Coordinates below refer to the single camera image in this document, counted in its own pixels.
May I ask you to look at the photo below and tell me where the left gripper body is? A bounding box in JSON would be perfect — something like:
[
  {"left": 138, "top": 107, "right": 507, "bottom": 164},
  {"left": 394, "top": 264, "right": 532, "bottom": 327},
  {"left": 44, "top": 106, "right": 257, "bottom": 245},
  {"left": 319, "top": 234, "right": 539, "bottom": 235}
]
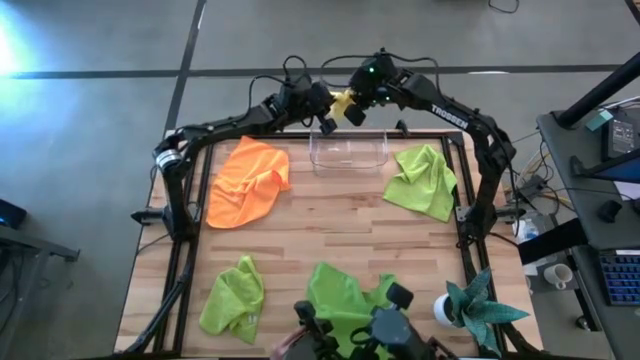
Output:
[{"left": 299, "top": 80, "right": 335, "bottom": 121}]

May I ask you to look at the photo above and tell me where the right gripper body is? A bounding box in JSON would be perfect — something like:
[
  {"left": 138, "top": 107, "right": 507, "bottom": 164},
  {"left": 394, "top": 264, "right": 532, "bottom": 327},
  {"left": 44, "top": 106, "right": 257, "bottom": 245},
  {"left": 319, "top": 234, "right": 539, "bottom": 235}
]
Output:
[{"left": 349, "top": 69, "right": 396, "bottom": 109}]

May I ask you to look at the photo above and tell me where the yellow microfiber towel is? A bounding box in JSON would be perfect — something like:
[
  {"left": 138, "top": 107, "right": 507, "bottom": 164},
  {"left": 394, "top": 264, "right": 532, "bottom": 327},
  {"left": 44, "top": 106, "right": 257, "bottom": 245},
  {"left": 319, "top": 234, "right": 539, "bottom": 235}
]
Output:
[{"left": 329, "top": 88, "right": 357, "bottom": 124}]

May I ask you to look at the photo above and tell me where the orange microfiber towel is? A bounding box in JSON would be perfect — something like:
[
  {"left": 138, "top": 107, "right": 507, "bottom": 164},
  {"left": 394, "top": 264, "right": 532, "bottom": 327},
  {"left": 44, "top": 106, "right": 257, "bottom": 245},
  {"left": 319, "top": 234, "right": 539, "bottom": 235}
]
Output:
[{"left": 205, "top": 135, "right": 292, "bottom": 230}]

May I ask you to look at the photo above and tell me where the lime green microfiber towel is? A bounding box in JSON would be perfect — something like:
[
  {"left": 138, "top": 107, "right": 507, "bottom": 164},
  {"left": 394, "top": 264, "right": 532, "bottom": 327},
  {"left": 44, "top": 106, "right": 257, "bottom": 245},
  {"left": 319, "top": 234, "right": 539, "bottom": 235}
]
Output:
[{"left": 382, "top": 143, "right": 459, "bottom": 224}]

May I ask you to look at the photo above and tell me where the clear plastic bin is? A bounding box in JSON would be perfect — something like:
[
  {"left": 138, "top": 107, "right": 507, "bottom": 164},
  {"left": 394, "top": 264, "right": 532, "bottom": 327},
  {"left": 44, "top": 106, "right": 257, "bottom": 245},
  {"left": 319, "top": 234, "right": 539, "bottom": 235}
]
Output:
[{"left": 308, "top": 127, "right": 390, "bottom": 176}]

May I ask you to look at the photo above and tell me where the black power brick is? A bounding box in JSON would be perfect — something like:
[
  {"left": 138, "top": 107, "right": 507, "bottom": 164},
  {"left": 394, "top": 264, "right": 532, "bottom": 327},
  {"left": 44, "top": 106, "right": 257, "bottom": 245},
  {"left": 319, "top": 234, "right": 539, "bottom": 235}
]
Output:
[{"left": 517, "top": 174, "right": 547, "bottom": 199}]

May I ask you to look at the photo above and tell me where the dark grey side desk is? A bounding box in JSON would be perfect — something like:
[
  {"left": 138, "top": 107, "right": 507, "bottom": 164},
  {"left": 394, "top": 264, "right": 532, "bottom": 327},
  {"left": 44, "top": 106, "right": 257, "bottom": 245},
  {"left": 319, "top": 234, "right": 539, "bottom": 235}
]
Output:
[{"left": 536, "top": 107, "right": 640, "bottom": 360}]

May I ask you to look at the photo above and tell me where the white and blue container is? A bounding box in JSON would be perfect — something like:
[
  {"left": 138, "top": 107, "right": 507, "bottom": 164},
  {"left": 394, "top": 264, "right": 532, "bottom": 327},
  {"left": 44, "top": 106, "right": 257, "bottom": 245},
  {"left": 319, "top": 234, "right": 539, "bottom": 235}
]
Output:
[{"left": 513, "top": 218, "right": 541, "bottom": 245}]

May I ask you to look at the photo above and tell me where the black monitor stand base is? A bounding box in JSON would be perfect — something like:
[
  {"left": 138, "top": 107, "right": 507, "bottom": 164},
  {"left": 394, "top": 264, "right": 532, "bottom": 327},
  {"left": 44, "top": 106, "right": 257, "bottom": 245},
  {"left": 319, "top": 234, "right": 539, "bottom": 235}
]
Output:
[{"left": 571, "top": 147, "right": 640, "bottom": 179}]

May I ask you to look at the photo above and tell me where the lime towel with white tag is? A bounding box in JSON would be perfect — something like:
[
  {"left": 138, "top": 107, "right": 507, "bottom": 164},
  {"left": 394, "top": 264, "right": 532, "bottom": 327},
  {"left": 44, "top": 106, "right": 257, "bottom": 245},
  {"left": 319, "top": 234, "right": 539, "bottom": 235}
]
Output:
[{"left": 198, "top": 255, "right": 266, "bottom": 346}]

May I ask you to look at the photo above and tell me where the black round pole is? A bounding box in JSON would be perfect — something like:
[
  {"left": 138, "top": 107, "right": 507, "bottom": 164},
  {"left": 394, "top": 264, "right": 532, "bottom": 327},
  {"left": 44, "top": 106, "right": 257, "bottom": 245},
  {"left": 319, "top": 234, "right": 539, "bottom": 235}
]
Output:
[{"left": 554, "top": 52, "right": 640, "bottom": 129}]

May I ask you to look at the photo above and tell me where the small teal box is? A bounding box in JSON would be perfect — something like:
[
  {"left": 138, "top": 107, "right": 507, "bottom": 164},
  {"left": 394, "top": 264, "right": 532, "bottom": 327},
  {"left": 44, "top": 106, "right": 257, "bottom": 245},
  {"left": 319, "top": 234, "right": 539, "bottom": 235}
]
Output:
[{"left": 585, "top": 108, "right": 614, "bottom": 132}]

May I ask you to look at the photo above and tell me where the black flat bar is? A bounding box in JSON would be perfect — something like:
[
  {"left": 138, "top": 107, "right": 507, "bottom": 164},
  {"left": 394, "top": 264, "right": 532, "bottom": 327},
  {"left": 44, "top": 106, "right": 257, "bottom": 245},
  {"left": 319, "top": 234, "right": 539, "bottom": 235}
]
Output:
[{"left": 517, "top": 217, "right": 589, "bottom": 266}]

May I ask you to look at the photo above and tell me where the artificial plant in white pot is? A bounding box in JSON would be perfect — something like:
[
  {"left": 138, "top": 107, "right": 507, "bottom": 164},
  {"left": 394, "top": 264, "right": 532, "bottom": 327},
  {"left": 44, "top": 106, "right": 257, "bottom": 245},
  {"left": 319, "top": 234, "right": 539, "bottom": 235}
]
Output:
[{"left": 432, "top": 267, "right": 531, "bottom": 357}]

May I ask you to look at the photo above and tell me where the person's hand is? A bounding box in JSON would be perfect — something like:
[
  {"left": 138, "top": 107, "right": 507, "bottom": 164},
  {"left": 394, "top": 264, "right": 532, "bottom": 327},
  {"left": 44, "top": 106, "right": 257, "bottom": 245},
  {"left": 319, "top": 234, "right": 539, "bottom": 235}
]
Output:
[{"left": 271, "top": 325, "right": 307, "bottom": 360}]

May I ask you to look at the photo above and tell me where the black power adapter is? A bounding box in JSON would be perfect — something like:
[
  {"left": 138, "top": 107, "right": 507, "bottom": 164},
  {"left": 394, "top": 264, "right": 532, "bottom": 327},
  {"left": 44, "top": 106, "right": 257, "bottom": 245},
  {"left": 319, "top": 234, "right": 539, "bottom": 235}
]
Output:
[{"left": 607, "top": 117, "right": 637, "bottom": 160}]

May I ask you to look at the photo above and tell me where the white mug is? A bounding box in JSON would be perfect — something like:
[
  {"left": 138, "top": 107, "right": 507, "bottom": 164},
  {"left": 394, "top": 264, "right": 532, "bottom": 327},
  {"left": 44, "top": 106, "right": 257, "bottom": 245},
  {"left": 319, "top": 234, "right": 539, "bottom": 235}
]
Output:
[{"left": 543, "top": 262, "right": 575, "bottom": 291}]

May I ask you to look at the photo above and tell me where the black computer mouse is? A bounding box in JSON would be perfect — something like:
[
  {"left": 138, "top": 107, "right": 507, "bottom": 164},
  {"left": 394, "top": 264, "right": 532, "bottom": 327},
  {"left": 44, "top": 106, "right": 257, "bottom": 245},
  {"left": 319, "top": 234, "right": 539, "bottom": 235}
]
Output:
[{"left": 595, "top": 198, "right": 624, "bottom": 224}]

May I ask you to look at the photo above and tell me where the black keyboard with blue backlight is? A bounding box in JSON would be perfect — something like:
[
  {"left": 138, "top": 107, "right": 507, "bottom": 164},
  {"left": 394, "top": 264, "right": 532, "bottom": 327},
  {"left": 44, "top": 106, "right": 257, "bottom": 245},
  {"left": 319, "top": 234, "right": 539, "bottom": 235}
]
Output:
[{"left": 597, "top": 248, "right": 640, "bottom": 307}]

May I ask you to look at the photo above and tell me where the black metal stand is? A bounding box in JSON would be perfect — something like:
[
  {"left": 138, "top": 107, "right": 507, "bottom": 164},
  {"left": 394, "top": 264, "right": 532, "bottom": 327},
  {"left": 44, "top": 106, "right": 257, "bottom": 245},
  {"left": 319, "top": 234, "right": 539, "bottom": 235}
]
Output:
[{"left": 0, "top": 224, "right": 81, "bottom": 360}]

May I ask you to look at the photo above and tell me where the black device with blue light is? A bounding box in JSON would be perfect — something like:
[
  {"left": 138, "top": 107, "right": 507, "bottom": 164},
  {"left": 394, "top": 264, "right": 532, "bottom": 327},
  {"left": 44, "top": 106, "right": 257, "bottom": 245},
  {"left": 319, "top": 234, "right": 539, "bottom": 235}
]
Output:
[{"left": 0, "top": 198, "right": 29, "bottom": 231}]

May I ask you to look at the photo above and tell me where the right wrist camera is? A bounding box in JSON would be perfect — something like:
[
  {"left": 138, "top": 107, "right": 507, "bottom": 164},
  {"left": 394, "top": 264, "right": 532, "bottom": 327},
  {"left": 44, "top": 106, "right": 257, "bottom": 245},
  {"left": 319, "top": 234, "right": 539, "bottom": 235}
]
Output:
[{"left": 343, "top": 103, "right": 367, "bottom": 127}]

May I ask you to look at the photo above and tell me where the black aluminium table frame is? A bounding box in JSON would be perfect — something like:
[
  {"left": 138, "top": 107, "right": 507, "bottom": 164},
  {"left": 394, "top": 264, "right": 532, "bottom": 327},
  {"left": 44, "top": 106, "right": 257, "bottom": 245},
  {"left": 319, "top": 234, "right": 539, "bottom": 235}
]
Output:
[{"left": 113, "top": 119, "right": 551, "bottom": 360}]

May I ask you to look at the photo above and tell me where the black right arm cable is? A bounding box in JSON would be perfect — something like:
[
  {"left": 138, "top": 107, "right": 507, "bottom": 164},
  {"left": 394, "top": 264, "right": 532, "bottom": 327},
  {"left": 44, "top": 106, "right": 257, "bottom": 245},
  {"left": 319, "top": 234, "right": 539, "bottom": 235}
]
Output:
[{"left": 319, "top": 47, "right": 441, "bottom": 92}]

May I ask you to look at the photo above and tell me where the black floor cable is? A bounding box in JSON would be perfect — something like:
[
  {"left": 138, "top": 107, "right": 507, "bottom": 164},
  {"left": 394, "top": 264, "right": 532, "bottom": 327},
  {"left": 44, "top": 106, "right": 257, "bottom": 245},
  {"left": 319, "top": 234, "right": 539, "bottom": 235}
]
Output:
[{"left": 487, "top": 0, "right": 521, "bottom": 15}]

